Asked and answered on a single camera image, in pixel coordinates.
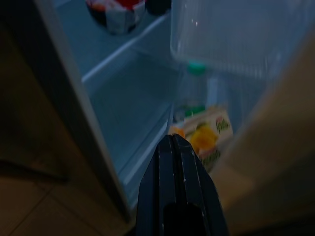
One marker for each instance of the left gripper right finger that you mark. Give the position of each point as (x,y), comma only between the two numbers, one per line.
(199,182)

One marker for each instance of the yellow juice carton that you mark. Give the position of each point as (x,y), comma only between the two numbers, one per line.
(209,132)

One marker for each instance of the glass fridge shelf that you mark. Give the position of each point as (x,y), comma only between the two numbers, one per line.
(98,49)

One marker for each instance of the steel bowl red inside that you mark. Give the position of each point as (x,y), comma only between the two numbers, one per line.
(115,22)

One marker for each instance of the clear bottle green cap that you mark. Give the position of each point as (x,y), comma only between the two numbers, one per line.
(195,67)

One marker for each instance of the pink raw meat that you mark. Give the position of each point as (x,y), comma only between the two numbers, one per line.
(94,5)

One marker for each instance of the silver fridge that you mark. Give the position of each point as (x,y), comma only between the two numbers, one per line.
(118,110)

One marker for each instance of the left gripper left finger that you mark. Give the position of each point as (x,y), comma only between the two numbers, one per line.
(157,186)

